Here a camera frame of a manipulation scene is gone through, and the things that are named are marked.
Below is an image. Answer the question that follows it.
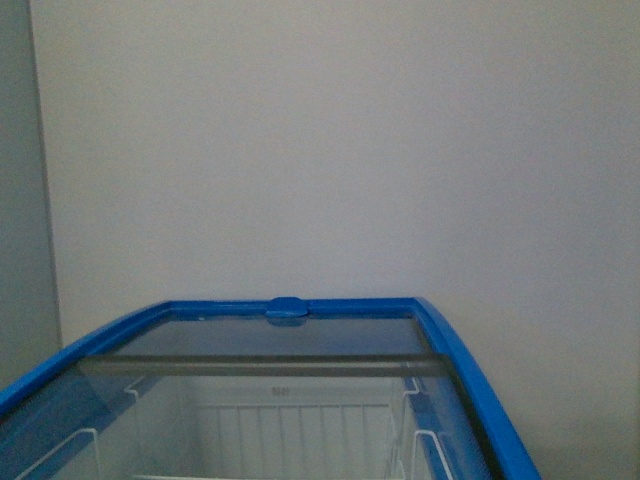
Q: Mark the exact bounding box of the sliding glass lid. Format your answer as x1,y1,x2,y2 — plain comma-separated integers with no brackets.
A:
115,300,431,357
1,357,504,479

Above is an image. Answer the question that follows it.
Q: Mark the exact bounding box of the white chest freezer blue rim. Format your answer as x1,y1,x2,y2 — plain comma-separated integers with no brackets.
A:
1,297,539,479

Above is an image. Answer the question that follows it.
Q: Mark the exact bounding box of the white wire freezer basket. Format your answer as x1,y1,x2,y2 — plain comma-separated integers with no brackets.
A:
1,374,454,479

